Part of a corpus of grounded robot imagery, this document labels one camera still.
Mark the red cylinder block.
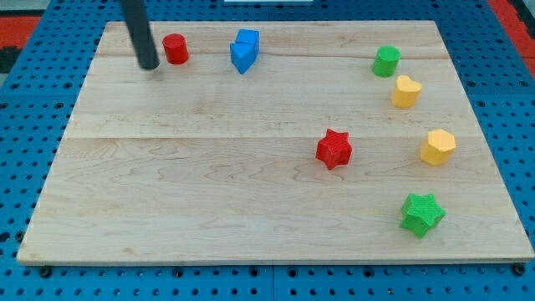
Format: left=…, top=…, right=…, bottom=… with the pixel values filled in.
left=162, top=33, right=189, bottom=64

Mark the light wooden board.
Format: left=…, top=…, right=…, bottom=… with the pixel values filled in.
left=17, top=21, right=534, bottom=266

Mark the yellow heart block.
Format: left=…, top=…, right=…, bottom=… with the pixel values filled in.
left=390, top=74, right=422, bottom=108

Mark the yellow hexagon block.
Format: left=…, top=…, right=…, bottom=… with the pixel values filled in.
left=420, top=129, right=456, bottom=166

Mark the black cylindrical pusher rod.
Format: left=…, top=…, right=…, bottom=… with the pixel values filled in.
left=119, top=0, right=160, bottom=70

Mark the green cylinder block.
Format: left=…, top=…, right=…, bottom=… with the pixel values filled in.
left=372, top=45, right=400, bottom=78

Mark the green star block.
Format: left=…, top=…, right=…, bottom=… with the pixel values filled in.
left=400, top=193, right=446, bottom=238

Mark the red star block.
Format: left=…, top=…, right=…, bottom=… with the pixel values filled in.
left=315, top=129, right=353, bottom=170

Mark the blue triangular block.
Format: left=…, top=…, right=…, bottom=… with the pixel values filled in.
left=229, top=43, right=257, bottom=74

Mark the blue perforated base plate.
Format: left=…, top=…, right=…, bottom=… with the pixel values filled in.
left=1, top=0, right=534, bottom=300

